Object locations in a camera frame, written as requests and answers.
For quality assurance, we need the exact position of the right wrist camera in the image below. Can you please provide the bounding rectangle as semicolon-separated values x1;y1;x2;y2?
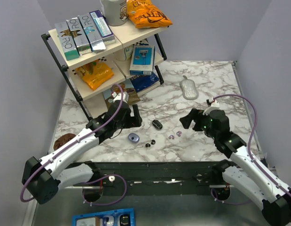
203;97;220;115

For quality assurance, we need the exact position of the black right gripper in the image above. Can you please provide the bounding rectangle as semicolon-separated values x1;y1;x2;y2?
179;107;218;140

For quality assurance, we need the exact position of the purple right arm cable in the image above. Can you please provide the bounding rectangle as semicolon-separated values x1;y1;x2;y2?
210;94;291;205

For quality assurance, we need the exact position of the white cup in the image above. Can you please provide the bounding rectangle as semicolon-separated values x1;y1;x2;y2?
114;45;134;61

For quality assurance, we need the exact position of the brown crumpled wrapper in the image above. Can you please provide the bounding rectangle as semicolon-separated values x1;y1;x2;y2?
53;133;76;151

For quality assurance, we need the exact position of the black earbud charging case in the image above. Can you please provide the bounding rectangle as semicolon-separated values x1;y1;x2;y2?
152;120;163;130

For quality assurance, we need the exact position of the orange snack bag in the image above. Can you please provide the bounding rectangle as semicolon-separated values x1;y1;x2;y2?
75;60;114;91

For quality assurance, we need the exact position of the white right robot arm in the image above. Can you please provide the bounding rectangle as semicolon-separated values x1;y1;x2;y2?
180;108;291;226

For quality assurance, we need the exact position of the brown cookie bag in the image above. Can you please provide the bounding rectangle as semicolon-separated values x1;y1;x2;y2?
102;81;141;113

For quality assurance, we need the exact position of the grey printed mug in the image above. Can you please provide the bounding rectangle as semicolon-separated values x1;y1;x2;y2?
100;0;128;26

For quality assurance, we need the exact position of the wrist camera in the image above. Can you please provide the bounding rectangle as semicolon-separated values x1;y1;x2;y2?
111;92;129;103
203;97;220;115

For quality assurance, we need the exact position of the orange chips bag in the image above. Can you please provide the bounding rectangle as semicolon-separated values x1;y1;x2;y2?
126;0;173;28

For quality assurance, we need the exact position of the blue plastic tray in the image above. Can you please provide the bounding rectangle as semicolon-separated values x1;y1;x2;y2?
72;209;136;226

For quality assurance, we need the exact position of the dark blue snack bag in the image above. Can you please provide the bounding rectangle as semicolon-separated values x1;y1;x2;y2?
130;73;159;92

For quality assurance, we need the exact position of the purple white box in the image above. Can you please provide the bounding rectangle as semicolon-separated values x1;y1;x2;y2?
89;10;115;45

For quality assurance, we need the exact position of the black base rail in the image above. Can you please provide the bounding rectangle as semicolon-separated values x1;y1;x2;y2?
65;161;240;196

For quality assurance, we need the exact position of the black frame wooden shelf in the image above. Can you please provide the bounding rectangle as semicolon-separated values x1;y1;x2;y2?
41;21;167;119

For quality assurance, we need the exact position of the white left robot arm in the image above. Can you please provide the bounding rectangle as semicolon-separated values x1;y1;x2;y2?
22;100;142;204

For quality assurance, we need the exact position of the blue razor box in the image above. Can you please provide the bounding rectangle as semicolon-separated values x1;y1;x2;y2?
129;45;155;75

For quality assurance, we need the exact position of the teal RO box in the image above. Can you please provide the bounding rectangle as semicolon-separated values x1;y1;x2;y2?
55;21;79;61

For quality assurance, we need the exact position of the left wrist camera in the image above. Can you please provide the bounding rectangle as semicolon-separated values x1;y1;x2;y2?
111;92;129;103

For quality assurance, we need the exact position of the blue silver RO box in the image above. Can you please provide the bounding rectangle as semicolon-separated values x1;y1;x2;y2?
78;13;106;52

